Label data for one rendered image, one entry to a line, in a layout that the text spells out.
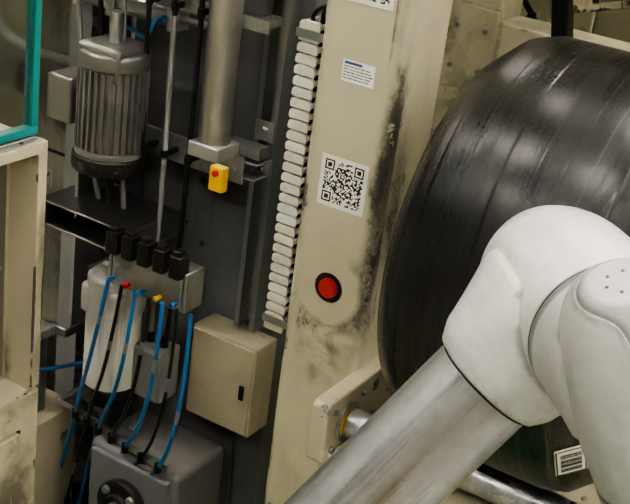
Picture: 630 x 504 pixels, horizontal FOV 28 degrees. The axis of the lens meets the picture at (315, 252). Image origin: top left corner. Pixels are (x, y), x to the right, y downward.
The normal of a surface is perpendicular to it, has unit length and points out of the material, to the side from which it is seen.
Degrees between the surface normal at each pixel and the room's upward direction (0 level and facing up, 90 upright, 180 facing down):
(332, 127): 90
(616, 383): 88
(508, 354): 88
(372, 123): 90
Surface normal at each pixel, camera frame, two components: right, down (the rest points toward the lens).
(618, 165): -0.03, -0.39
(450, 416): -0.28, 0.03
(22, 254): -0.53, 0.29
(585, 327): -0.79, 0.06
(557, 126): -0.21, -0.57
